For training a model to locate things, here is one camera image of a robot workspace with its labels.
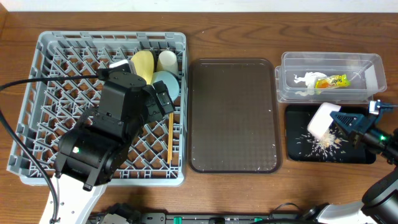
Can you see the grey plastic dishwasher rack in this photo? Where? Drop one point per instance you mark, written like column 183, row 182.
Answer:
column 63, row 83

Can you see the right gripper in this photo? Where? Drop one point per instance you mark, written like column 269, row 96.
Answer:
column 362, row 129

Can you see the yellow snack wrapper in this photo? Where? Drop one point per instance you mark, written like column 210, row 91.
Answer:
column 334, row 81

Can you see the white bowl with food scraps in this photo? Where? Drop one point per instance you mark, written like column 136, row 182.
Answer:
column 322, row 120

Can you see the dark brown serving tray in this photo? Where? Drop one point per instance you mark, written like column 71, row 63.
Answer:
column 233, row 120

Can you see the white tissue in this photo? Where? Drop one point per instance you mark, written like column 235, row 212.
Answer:
column 310, row 80

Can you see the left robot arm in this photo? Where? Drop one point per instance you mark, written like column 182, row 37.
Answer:
column 98, row 144

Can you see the wooden chopstick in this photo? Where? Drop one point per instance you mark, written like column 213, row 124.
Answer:
column 169, row 140
column 172, row 137

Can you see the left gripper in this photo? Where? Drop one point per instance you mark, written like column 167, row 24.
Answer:
column 158, row 101

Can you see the black plastic tray bin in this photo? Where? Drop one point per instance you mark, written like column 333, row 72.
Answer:
column 297, row 118

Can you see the white plastic cup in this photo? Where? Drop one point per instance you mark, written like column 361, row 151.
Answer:
column 167, row 61

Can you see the pile of rice and peanuts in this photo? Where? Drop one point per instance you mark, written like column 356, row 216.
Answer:
column 324, row 148

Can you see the yellow plate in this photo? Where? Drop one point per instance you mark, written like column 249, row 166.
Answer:
column 144, row 64

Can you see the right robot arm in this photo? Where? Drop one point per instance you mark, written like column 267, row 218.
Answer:
column 379, row 203

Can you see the light blue bowl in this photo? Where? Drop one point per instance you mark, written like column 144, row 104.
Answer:
column 169, row 80

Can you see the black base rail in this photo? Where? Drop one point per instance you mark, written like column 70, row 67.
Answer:
column 123, row 213

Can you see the clear plastic bin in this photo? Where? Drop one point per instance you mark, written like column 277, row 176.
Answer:
column 364, row 71

